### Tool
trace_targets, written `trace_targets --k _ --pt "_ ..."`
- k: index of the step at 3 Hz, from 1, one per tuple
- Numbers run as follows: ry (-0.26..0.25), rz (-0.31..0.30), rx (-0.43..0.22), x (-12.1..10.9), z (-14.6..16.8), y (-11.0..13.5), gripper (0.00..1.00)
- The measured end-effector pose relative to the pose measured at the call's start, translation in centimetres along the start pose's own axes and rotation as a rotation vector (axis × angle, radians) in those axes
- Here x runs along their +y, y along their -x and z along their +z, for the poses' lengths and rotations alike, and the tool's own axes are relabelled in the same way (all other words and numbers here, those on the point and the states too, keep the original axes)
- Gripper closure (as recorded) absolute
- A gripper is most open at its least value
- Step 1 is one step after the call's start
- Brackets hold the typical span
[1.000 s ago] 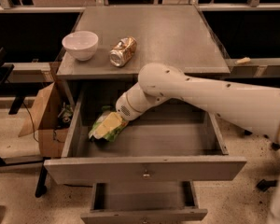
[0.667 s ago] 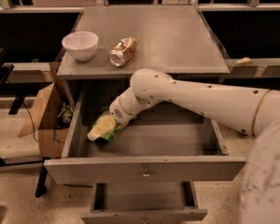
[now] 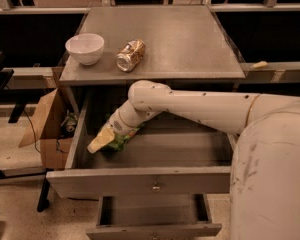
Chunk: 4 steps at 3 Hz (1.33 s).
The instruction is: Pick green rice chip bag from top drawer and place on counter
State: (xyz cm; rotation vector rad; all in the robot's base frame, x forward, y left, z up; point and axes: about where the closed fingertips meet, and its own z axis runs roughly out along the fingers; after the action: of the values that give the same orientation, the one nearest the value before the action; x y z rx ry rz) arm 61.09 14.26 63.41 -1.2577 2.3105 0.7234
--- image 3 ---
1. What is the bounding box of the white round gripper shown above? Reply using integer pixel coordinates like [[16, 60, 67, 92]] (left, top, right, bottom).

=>
[[87, 101, 157, 154]]

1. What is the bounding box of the green rice chip bag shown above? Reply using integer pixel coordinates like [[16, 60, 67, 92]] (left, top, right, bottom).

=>
[[103, 116, 145, 152]]

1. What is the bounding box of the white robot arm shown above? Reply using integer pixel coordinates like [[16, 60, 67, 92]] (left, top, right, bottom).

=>
[[88, 80, 300, 240]]

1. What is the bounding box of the open grey top drawer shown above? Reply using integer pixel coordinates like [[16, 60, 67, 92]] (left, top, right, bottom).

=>
[[47, 89, 236, 199]]

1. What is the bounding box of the open grey drawer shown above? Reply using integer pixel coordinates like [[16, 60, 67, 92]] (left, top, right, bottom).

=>
[[86, 194, 222, 240], [47, 89, 236, 199]]

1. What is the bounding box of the brass drawer knob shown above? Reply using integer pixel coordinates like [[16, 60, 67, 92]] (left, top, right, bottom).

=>
[[152, 184, 161, 193]]

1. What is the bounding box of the grey cabinet with counter top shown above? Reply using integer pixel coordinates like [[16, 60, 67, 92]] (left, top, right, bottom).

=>
[[60, 5, 244, 112]]

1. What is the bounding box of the open grey lower drawer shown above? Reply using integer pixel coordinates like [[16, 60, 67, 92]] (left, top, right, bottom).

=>
[[86, 194, 222, 240]]

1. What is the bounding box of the crumpled can in box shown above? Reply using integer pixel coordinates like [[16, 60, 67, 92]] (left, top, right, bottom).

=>
[[60, 111, 78, 139]]

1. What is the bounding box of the brown cardboard box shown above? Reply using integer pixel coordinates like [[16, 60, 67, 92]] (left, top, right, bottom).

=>
[[19, 89, 72, 169]]

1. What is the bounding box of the crushed gold soda can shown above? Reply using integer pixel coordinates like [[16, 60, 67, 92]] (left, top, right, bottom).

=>
[[116, 39, 146, 72]]

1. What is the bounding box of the white ceramic bowl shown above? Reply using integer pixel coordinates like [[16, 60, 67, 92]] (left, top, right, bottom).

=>
[[65, 33, 105, 65]]

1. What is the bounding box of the black table leg left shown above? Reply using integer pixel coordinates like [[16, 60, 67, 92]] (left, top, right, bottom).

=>
[[0, 166, 50, 212]]

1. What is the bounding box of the small yellow foam scrap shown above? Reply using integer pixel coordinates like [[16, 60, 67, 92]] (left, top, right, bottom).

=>
[[251, 61, 267, 69]]

